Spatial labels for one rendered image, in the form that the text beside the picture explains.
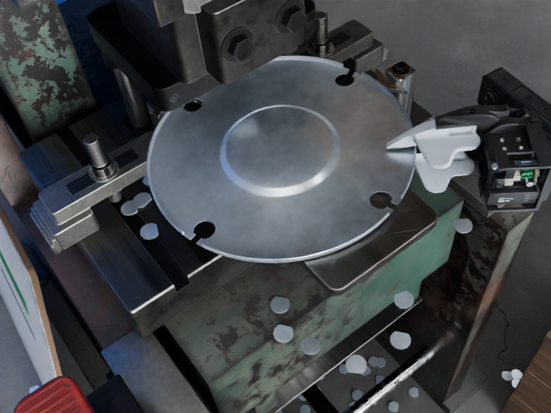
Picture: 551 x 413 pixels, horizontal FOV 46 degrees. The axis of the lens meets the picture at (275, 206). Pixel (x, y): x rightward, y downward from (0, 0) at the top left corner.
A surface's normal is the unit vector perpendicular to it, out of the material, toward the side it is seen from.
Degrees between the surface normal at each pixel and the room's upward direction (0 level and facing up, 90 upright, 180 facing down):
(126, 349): 0
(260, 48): 90
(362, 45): 90
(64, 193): 0
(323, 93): 2
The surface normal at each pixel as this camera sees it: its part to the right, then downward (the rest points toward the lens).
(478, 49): -0.07, -0.61
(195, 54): 0.60, 0.61
